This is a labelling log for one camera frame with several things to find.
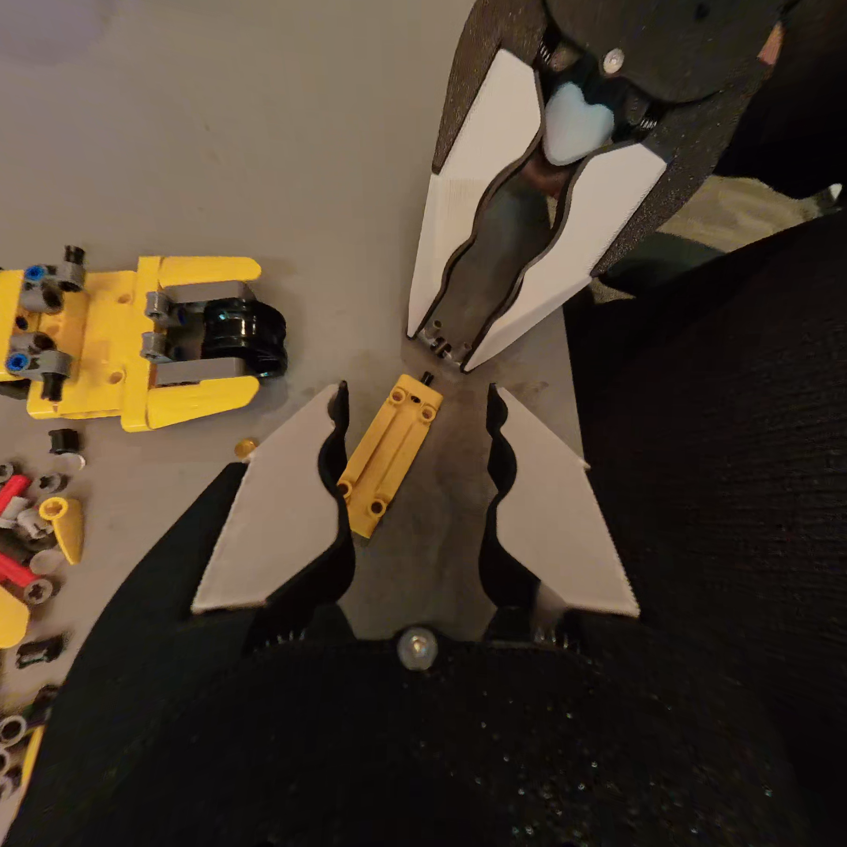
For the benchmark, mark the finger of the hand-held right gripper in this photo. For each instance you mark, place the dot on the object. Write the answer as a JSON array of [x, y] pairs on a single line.
[[476, 145], [595, 218]]

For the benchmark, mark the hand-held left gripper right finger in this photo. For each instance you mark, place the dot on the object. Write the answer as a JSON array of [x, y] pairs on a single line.
[[562, 529]]

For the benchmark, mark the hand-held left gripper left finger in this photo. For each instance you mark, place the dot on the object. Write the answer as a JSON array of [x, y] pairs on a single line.
[[278, 516]]

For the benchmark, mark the yellow toy panel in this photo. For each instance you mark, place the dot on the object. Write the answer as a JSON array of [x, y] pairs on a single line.
[[387, 456]]

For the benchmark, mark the pile of small toy pieces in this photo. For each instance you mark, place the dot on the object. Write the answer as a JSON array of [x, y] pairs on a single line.
[[40, 529]]

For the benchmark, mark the amber round toy stud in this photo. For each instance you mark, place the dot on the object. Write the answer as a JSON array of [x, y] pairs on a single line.
[[246, 447]]

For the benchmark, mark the person's black sweater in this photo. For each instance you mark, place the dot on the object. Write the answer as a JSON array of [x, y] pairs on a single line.
[[728, 463]]

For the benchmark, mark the yellow toy wheel assembly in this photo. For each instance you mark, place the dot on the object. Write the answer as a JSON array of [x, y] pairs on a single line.
[[106, 331]]

